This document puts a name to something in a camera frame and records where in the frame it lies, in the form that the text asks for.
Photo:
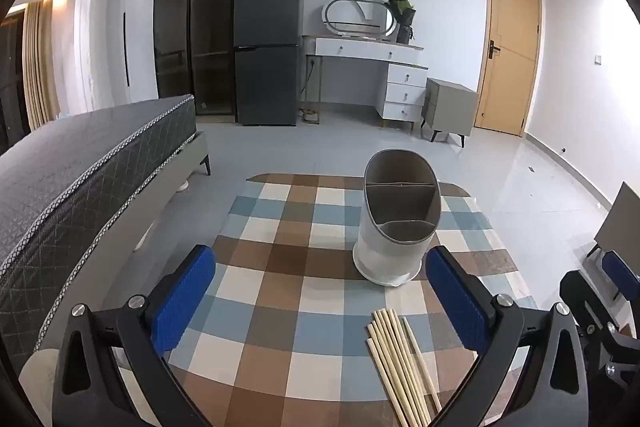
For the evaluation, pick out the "dark glass cabinet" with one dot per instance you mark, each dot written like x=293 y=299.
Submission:
x=210 y=32

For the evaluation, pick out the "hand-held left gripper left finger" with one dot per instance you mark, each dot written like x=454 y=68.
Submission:
x=182 y=302

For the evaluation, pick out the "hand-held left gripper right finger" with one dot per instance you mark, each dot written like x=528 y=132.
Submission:
x=457 y=302

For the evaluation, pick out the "white vanity desk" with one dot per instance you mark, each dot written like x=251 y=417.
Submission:
x=400 y=94

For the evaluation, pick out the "beige curtain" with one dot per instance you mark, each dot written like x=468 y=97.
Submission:
x=42 y=67

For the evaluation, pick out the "checkered tablecloth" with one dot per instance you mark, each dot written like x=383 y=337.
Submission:
x=280 y=297

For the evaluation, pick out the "grey white utensil holder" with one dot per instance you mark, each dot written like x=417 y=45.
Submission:
x=385 y=252

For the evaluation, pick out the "oval vanity mirror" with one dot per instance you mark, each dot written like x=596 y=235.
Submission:
x=370 y=14

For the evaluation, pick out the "light wooden door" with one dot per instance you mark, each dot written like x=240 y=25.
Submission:
x=505 y=57

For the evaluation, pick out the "power strip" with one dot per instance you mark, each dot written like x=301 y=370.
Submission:
x=310 y=116

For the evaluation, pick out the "bundle of wooden chopsticks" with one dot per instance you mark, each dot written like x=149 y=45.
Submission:
x=395 y=372

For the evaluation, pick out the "dark grey quilted mattress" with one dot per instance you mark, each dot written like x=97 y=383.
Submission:
x=65 y=187

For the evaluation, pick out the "potted green plant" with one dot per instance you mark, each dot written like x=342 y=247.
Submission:
x=402 y=14

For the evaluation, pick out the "white glossy wardrobe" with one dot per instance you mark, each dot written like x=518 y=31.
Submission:
x=140 y=32

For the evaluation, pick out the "dark wooden panel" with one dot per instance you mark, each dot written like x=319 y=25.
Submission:
x=10 y=72

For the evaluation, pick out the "grey bed frame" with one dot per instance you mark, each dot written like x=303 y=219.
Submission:
x=192 y=154

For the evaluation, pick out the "dark grey refrigerator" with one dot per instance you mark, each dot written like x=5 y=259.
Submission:
x=267 y=57

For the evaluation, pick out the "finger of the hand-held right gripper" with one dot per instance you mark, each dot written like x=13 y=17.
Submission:
x=620 y=274
x=587 y=307

